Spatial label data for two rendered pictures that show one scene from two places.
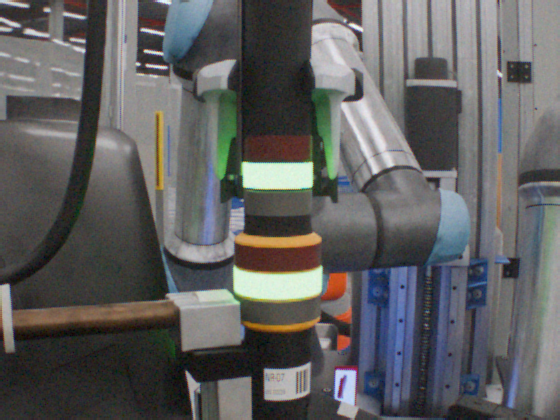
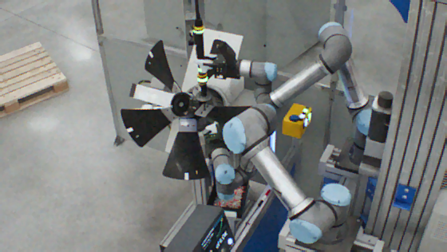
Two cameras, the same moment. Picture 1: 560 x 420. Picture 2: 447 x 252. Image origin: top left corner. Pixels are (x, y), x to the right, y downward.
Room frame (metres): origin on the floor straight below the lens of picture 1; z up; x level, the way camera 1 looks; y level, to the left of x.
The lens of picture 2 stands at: (0.97, -1.81, 2.60)
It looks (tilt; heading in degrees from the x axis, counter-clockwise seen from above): 38 degrees down; 106
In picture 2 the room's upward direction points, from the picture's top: 3 degrees counter-clockwise
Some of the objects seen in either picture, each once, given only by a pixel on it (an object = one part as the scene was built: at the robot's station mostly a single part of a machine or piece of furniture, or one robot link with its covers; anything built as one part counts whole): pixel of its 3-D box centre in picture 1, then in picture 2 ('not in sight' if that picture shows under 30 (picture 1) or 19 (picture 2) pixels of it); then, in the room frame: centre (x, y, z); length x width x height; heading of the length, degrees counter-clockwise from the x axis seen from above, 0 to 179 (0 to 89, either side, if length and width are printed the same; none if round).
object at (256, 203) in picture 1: (277, 200); not in sight; (0.33, 0.00, 1.40); 0.03 x 0.03 x 0.01
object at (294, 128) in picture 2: not in sight; (297, 121); (0.74, 0.21, 1.02); 0.16 x 0.10 x 0.11; 78
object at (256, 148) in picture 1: (277, 147); not in sight; (0.33, 0.00, 1.43); 0.03 x 0.03 x 0.01
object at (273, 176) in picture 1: (277, 174); not in sight; (0.33, 0.00, 1.41); 0.03 x 0.03 x 0.01
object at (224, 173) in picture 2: not in sight; (223, 170); (0.52, -0.37, 1.17); 0.11 x 0.08 x 0.09; 115
